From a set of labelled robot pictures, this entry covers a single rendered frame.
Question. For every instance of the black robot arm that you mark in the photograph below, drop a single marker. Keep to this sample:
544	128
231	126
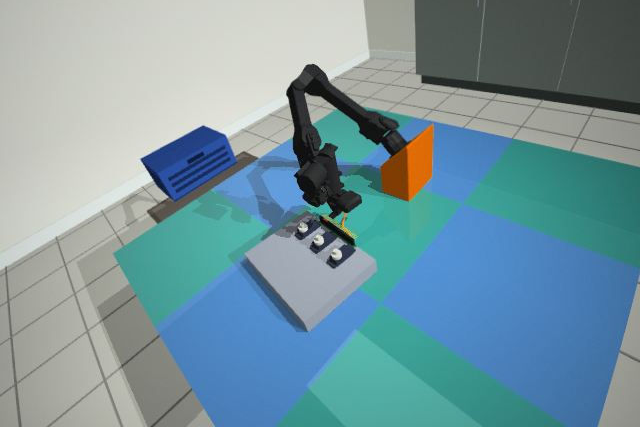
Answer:
315	165

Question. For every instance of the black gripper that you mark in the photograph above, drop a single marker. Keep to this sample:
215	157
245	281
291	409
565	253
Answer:
340	199

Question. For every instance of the black pin header strip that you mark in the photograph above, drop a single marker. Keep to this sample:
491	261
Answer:
341	234

